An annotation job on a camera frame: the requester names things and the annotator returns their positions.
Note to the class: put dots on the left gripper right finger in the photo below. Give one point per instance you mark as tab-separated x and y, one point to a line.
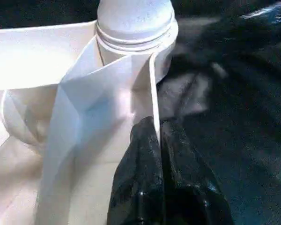
189	192

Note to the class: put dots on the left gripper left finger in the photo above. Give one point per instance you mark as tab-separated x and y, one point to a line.
140	182

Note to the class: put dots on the white plastic table leg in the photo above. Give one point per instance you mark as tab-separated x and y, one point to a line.
135	18

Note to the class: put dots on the white plastic table top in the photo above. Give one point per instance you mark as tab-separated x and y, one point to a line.
25	58

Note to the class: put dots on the black work mat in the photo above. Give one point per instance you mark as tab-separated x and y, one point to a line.
248	140

